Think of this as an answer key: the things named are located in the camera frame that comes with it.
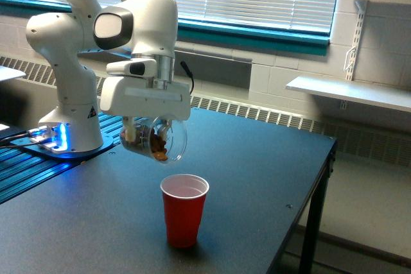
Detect clear plastic cup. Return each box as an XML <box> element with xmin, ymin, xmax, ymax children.
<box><xmin>119</xmin><ymin>115</ymin><xmax>188</xmax><ymax>164</ymax></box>

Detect red plastic cup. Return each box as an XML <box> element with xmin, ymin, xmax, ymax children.
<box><xmin>160</xmin><ymin>174</ymin><xmax>209</xmax><ymax>248</ymax></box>

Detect black table leg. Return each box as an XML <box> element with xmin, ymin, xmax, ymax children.
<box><xmin>298</xmin><ymin>150</ymin><xmax>336</xmax><ymax>273</ymax></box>

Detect white lower wall shelf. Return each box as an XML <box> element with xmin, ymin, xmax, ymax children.
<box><xmin>286</xmin><ymin>76</ymin><xmax>410</xmax><ymax>112</ymax></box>

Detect white shelf bracket rail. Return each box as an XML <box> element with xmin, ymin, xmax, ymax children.
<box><xmin>344</xmin><ymin>0</ymin><xmax>368</xmax><ymax>81</ymax></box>

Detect white side desk top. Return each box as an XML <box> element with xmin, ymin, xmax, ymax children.
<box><xmin>0</xmin><ymin>66</ymin><xmax>26</xmax><ymax>81</ymax></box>

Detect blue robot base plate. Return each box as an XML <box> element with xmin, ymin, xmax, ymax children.
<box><xmin>22</xmin><ymin>135</ymin><xmax>114</xmax><ymax>160</ymax></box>

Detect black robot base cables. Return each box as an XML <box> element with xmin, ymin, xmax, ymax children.
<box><xmin>0</xmin><ymin>130</ymin><xmax>42</xmax><ymax>150</ymax></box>

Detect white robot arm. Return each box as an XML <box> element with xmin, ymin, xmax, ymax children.
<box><xmin>26</xmin><ymin>0</ymin><xmax>190</xmax><ymax>155</ymax></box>

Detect blue ribbed aluminium rail bed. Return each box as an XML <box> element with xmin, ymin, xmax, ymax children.
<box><xmin>0</xmin><ymin>112</ymin><xmax>129</xmax><ymax>205</ymax></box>

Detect grey wall radiator vent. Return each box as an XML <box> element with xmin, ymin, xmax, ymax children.
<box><xmin>0</xmin><ymin>56</ymin><xmax>411</xmax><ymax>167</ymax></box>

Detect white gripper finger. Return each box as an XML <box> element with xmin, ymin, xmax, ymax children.
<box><xmin>124</xmin><ymin>117</ymin><xmax>135</xmax><ymax>142</ymax></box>
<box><xmin>157</xmin><ymin>119</ymin><xmax>171</xmax><ymax>138</ymax></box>

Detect brown almonds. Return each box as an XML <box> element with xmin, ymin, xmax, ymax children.
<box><xmin>150</xmin><ymin>134</ymin><xmax>168</xmax><ymax>162</ymax></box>

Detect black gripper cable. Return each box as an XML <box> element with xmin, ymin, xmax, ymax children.
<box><xmin>180</xmin><ymin>60</ymin><xmax>195</xmax><ymax>95</ymax></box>

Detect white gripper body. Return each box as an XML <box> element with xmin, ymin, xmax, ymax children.
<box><xmin>100</xmin><ymin>58</ymin><xmax>191</xmax><ymax>121</ymax></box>

